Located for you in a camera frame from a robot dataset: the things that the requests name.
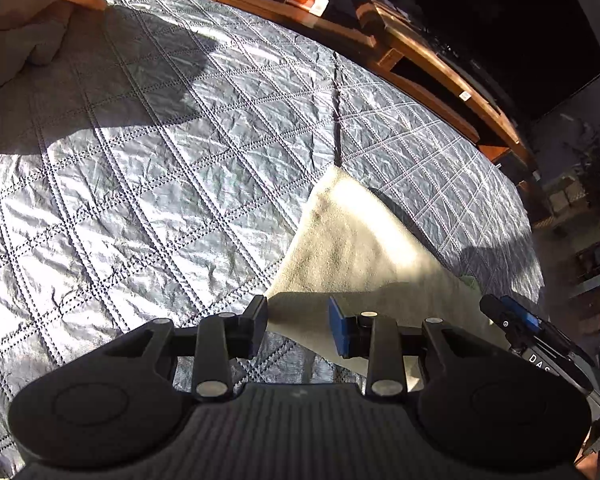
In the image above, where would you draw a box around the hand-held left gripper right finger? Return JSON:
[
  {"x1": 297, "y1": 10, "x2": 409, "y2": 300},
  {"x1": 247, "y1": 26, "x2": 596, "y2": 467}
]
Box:
[{"x1": 327, "y1": 295, "x2": 482, "y2": 401}]

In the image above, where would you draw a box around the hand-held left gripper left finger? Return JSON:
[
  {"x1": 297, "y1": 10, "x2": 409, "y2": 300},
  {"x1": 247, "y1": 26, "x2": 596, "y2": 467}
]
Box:
[{"x1": 104, "y1": 295, "x2": 269, "y2": 402}]

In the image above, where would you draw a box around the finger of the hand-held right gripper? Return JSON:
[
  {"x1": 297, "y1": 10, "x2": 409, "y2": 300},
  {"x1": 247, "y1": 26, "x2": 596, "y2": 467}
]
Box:
[
  {"x1": 480, "y1": 294, "x2": 527, "y2": 354},
  {"x1": 500, "y1": 296, "x2": 597, "y2": 367}
]

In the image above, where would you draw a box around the cream fleece sweater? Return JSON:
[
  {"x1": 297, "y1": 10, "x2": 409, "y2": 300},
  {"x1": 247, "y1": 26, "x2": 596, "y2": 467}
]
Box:
[{"x1": 267, "y1": 166, "x2": 513, "y2": 378}]

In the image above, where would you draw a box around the woven vase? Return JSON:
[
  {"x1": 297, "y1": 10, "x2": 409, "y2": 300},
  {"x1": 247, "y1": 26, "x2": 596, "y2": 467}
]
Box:
[{"x1": 545, "y1": 175, "x2": 581, "y2": 231}]

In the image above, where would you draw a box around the grey quilted mat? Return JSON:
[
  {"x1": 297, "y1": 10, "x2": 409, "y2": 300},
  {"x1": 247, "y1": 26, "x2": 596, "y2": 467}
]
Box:
[{"x1": 0, "y1": 0, "x2": 546, "y2": 466}]

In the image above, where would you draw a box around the black television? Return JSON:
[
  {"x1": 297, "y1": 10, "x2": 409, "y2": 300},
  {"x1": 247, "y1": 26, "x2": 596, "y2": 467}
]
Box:
[{"x1": 375, "y1": 0, "x2": 600, "y2": 121}]

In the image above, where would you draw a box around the wooden table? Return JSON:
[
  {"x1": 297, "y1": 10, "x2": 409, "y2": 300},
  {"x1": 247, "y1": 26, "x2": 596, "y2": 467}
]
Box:
[{"x1": 201, "y1": 0, "x2": 481, "y2": 146}]

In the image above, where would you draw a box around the tan garment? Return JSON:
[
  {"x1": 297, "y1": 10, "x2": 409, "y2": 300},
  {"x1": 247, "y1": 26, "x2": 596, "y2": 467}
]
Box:
[{"x1": 0, "y1": 0, "x2": 108, "y2": 101}]

